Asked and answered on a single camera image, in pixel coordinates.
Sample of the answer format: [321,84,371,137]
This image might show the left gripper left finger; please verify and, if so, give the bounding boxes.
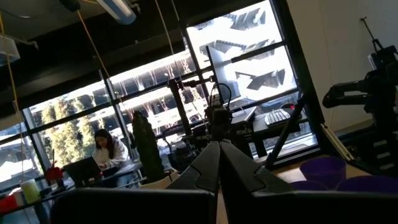
[50,141,221,224]

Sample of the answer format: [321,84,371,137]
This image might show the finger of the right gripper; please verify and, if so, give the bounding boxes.
[223,121,234,142]
[213,123,224,144]

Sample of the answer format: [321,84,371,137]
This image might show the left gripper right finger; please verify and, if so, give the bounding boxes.
[219,139,398,224]

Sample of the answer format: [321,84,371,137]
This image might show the black office desk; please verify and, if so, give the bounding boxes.
[229,104,304,158]

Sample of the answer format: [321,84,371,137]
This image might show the white keyboard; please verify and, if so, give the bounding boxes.
[264,108,292,127]

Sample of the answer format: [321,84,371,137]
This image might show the white plant pot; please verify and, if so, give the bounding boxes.
[139,169,180,190]

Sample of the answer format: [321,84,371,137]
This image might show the black stand pole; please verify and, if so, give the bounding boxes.
[167,78,216,137]

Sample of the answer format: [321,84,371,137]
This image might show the green cactus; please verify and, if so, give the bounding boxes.
[131,110,165,184]

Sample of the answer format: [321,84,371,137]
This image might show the grey office table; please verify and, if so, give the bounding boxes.
[0,161,147,224]

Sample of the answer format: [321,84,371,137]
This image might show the person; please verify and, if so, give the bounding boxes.
[92,128,131,170]

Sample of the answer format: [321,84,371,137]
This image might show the black laptop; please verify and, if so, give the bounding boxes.
[63,156,103,189]

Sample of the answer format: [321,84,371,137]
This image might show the red flower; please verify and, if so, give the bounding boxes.
[45,149,65,187]

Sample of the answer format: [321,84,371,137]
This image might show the black tripod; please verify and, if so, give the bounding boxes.
[360,17,385,52]

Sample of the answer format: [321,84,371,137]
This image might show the white tube lamp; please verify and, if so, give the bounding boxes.
[96,0,137,26]

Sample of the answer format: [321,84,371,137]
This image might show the green cup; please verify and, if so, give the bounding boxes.
[20,179,42,205]

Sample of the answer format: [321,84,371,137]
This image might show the red cup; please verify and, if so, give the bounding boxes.
[0,194,19,215]

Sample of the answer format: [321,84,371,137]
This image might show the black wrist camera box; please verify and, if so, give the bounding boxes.
[206,105,233,125]

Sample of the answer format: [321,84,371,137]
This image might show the black aluminium table frame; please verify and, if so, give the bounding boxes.
[264,0,355,170]

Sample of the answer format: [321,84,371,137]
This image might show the silver frame bracket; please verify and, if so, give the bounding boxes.
[320,123,354,162]

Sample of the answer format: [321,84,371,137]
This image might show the yellow extension cord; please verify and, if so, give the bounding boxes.
[76,9,111,80]

